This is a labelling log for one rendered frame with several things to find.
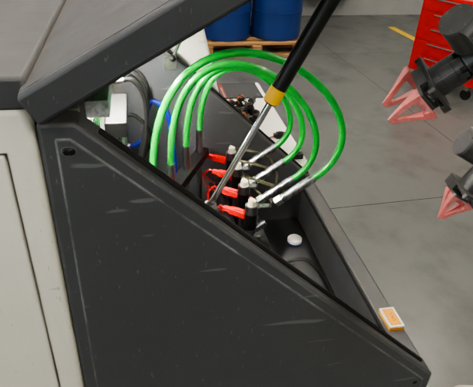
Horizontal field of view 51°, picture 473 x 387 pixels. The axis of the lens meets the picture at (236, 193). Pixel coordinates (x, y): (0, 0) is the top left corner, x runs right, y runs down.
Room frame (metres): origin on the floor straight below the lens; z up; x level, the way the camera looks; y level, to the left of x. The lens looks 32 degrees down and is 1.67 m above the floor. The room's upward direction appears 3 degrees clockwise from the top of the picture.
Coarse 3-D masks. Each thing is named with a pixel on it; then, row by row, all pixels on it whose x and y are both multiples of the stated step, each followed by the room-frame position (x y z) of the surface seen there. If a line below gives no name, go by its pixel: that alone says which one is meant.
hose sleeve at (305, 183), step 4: (312, 176) 0.88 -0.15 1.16; (304, 180) 0.88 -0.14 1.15; (308, 180) 0.88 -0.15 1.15; (312, 180) 0.88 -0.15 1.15; (296, 184) 0.88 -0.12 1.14; (300, 184) 0.88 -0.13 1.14; (304, 184) 0.87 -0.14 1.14; (308, 184) 0.87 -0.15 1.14; (292, 188) 0.87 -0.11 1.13; (296, 188) 0.87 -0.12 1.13; (300, 188) 0.87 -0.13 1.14; (304, 188) 0.87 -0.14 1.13; (284, 192) 0.87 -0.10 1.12; (288, 192) 0.87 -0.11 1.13; (292, 192) 0.87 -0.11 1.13; (296, 192) 0.87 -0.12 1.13; (280, 196) 0.87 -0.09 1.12; (284, 196) 0.87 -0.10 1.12; (288, 196) 0.87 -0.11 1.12; (292, 196) 0.87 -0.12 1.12; (284, 200) 0.87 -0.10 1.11
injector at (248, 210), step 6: (246, 204) 0.86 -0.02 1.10; (246, 210) 0.85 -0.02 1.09; (252, 210) 0.85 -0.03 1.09; (246, 216) 0.85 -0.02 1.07; (252, 216) 0.85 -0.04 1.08; (246, 222) 0.85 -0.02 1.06; (252, 222) 0.85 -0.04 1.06; (264, 222) 0.86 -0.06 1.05; (246, 228) 0.85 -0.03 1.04; (252, 228) 0.85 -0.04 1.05; (258, 228) 0.86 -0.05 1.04; (252, 234) 0.85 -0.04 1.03
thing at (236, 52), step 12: (240, 48) 0.85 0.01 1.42; (204, 60) 0.83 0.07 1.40; (216, 60) 0.84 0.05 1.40; (276, 60) 0.86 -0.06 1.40; (192, 72) 0.83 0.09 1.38; (300, 72) 0.87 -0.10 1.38; (180, 84) 0.82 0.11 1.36; (168, 96) 0.82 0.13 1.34; (324, 96) 0.88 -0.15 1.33; (336, 108) 0.88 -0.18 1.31; (156, 120) 0.82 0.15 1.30; (156, 132) 0.81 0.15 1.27; (156, 144) 0.81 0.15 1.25; (156, 156) 0.82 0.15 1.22; (336, 156) 0.89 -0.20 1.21; (324, 168) 0.89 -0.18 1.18
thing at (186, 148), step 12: (216, 72) 1.00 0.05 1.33; (252, 72) 1.02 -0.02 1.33; (192, 96) 0.99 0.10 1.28; (288, 96) 1.03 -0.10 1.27; (192, 108) 0.99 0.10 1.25; (300, 108) 1.04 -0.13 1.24; (300, 120) 1.04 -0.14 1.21; (300, 132) 1.04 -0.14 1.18; (300, 144) 1.04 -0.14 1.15; (288, 156) 1.04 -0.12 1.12; (276, 168) 1.03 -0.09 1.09; (252, 180) 1.02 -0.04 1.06
